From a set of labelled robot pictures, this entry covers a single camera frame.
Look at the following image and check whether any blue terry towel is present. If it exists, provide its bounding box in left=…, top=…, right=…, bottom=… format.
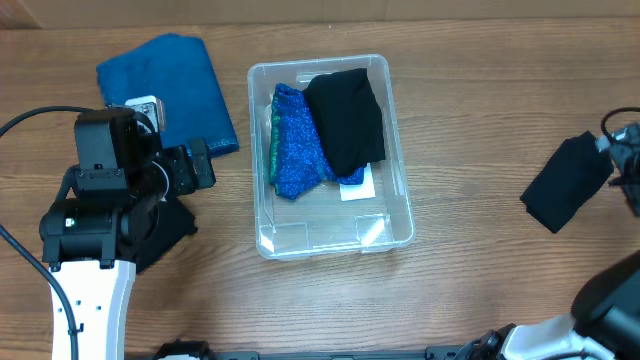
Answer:
left=96, top=34, right=239, bottom=157

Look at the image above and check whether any black cloth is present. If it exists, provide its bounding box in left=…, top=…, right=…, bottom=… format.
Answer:
left=135, top=197, right=198, bottom=274
left=303, top=68, right=386, bottom=177
left=520, top=131, right=614, bottom=233

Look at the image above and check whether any white label in bin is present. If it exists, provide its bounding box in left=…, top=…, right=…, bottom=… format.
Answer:
left=340, top=164, right=376, bottom=201

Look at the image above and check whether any clear plastic storage bin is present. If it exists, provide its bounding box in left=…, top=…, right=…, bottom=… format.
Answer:
left=247, top=54, right=415, bottom=260

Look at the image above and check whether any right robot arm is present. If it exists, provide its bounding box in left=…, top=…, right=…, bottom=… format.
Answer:
left=456, top=123, right=639, bottom=359

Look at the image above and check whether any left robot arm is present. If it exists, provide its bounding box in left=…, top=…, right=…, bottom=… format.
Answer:
left=39, top=108, right=215, bottom=359

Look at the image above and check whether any sparkly blue green cloth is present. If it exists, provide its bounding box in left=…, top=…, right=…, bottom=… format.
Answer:
left=269, top=83, right=365, bottom=200

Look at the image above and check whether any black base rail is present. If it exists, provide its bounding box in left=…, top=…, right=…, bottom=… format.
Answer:
left=124, top=340, right=472, bottom=360

